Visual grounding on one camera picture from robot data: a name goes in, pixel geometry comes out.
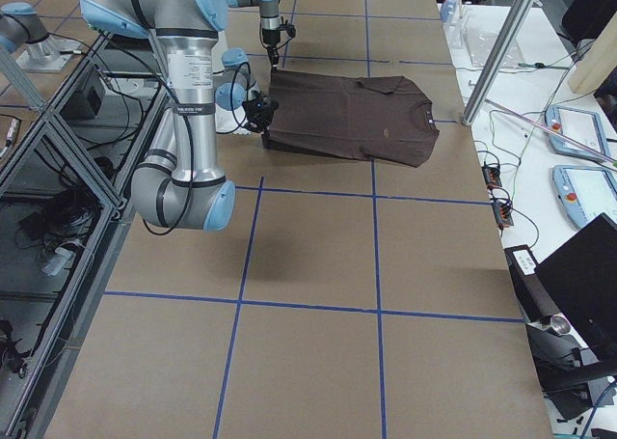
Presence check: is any aluminium frame post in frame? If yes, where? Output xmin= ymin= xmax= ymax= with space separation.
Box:
xmin=462 ymin=0 xmax=534 ymax=126

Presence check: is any teach pendant tablet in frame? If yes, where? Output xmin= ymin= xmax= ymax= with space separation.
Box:
xmin=546 ymin=105 xmax=610 ymax=162
xmin=551 ymin=165 xmax=616 ymax=229

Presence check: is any near teach pendant tablet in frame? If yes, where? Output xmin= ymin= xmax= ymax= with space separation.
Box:
xmin=551 ymin=165 xmax=616 ymax=229

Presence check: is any dark brown t-shirt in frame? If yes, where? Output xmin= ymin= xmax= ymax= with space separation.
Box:
xmin=262 ymin=70 xmax=440 ymax=167

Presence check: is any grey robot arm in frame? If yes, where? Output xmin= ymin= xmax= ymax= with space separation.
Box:
xmin=80 ymin=0 xmax=285 ymax=231
xmin=226 ymin=0 xmax=296 ymax=71

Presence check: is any clear acrylic tray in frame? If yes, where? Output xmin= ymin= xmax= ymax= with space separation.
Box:
xmin=439 ymin=0 xmax=509 ymax=69

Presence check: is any right black braided cable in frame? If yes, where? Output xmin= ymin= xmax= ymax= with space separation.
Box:
xmin=226 ymin=62 xmax=256 ymax=134

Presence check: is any long reacher grabber tool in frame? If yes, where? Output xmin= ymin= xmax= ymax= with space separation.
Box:
xmin=485 ymin=98 xmax=616 ymax=167

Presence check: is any black laptop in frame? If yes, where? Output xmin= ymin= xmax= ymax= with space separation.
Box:
xmin=536 ymin=213 xmax=616 ymax=360

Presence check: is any far teach pendant tablet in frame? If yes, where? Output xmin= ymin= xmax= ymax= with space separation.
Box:
xmin=546 ymin=105 xmax=610 ymax=162

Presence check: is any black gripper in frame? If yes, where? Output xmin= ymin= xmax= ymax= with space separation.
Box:
xmin=260 ymin=17 xmax=296 ymax=70
xmin=242 ymin=92 xmax=279 ymax=133

